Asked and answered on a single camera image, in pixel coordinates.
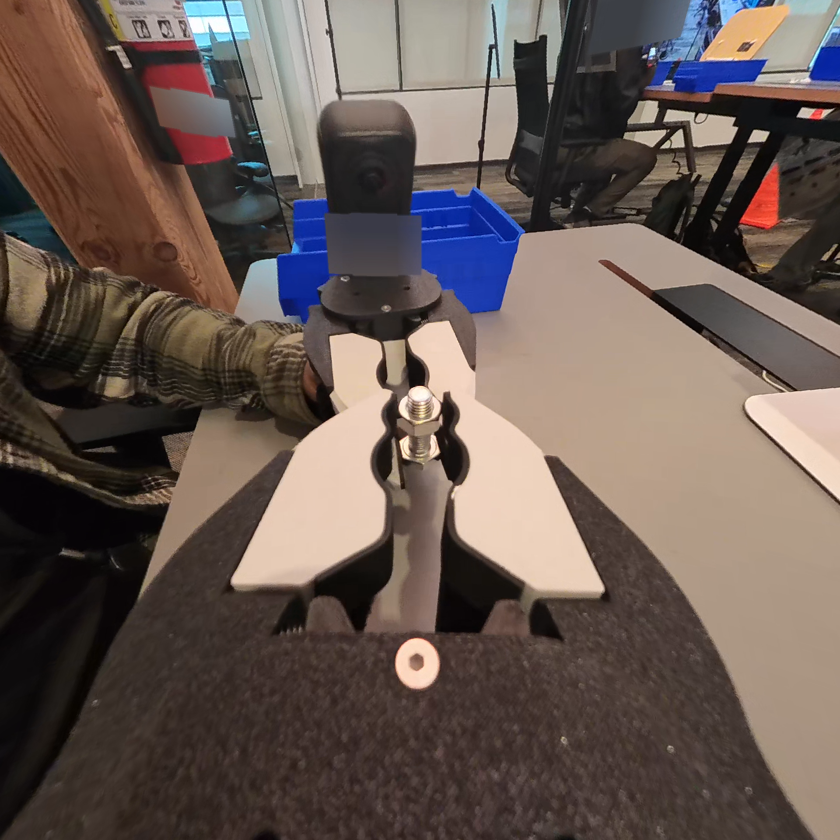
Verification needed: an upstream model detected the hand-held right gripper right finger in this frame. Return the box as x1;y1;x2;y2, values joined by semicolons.
438;391;606;603

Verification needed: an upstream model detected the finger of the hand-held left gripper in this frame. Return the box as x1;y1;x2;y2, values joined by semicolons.
406;320;476;403
327;332;409;414

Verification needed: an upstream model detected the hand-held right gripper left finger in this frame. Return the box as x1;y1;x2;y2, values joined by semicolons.
230;388;409;601

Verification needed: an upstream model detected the silver threaded bolt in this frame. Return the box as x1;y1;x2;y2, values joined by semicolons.
397;386;442;466

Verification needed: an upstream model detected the blue plastic bin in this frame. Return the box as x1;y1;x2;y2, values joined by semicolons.
276;187;526;319

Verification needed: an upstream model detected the person's left forearm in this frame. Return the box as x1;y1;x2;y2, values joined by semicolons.
0;230;324;431

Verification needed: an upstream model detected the grey office chair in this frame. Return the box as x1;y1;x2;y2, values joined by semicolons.
203;161;283;227

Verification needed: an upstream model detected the black light stand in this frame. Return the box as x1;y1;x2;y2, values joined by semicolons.
476;3;500;191

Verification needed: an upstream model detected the black slanted pole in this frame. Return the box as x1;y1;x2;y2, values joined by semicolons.
528;0;595;232

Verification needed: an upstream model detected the black mesh office chair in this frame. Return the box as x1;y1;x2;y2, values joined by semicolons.
505;36;580;198

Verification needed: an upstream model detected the person's plaid shirt torso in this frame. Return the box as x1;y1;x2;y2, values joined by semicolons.
0;348;178;516

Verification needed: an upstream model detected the black backpack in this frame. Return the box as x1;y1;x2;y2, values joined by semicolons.
646;172;701;240

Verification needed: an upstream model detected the silver laptop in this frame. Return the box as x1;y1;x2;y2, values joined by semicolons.
743;388;840;505

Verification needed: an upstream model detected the black desk mat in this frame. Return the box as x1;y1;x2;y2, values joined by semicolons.
653;283;840;391

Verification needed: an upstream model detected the orange traffic cone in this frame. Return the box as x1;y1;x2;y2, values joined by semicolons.
742;164;783;229

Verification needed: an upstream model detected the brown desk with black legs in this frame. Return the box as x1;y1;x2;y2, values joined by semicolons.
643;82;840;263

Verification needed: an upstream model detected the wooden post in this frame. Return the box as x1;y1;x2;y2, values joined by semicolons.
0;0;238;309

